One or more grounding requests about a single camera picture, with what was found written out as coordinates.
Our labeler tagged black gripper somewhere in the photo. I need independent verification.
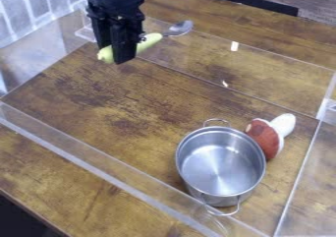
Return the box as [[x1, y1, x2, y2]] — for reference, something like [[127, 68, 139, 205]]
[[86, 0, 143, 64]]

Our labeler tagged green handled metal spoon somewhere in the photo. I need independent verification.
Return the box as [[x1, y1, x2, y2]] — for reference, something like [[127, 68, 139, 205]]
[[97, 20, 193, 64]]

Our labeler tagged black bar on table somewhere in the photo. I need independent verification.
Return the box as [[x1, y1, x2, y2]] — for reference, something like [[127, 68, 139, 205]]
[[225, 0, 298, 17]]

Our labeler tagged stainless steel pot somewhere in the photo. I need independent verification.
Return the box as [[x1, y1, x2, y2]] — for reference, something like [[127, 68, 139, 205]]
[[174, 118, 266, 216]]

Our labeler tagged plush brown mushroom toy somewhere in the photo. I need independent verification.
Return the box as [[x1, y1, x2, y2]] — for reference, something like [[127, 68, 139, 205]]
[[243, 113, 295, 159]]

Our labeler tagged clear acrylic enclosure wall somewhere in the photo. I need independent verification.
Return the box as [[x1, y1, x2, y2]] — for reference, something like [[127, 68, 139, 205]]
[[0, 0, 336, 237]]

